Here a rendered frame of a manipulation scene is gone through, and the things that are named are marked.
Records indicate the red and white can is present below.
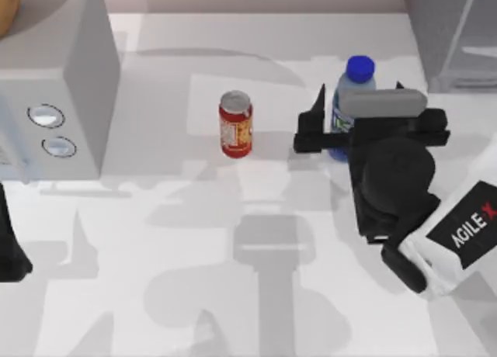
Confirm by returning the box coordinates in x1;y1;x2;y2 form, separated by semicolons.
218;90;254;159

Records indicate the large round microwave knob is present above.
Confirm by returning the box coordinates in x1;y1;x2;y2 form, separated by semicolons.
26;103;66;129

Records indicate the small round microwave knob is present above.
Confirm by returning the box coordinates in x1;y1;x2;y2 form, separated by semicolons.
41;136;78;158

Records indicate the pale microwave oven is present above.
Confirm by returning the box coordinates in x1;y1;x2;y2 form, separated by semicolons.
0;0;121;184

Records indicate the grey cabinet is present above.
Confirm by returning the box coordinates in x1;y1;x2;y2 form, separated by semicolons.
402;0;497;97

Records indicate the blue capped clear bottle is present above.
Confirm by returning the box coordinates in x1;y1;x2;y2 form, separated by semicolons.
327;55;377;164

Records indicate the orange brown rounded object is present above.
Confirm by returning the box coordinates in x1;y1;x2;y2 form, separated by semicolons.
0;0;25;39

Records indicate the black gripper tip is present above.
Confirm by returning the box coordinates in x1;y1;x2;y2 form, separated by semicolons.
0;182;34;284

